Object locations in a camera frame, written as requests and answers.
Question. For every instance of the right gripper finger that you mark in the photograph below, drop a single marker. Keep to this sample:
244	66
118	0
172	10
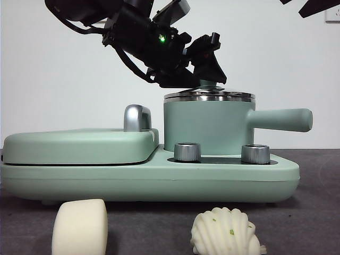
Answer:
284	1
312	6

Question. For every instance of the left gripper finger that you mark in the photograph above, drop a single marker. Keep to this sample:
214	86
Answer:
175	79
211	69

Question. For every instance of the glass pot lid green knob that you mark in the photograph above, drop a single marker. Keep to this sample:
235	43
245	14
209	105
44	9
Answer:
212	95

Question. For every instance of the scallion flower roll bun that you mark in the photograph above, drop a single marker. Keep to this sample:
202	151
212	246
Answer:
225	233

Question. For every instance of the plain white steamed bun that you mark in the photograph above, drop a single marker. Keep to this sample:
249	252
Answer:
79	228

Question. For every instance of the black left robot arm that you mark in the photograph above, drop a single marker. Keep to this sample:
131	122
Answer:
79	9

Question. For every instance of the silver control knob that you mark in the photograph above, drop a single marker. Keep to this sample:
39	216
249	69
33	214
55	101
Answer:
255	154
187	152

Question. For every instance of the green breakfast machine base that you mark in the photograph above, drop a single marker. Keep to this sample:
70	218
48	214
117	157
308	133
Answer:
159	186

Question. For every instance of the green hinged griddle cover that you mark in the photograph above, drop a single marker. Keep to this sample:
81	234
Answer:
79	148

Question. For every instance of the white wall socket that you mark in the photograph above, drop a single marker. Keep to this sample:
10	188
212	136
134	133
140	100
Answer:
334	16

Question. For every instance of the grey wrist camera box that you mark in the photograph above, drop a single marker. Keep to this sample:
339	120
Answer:
174	10

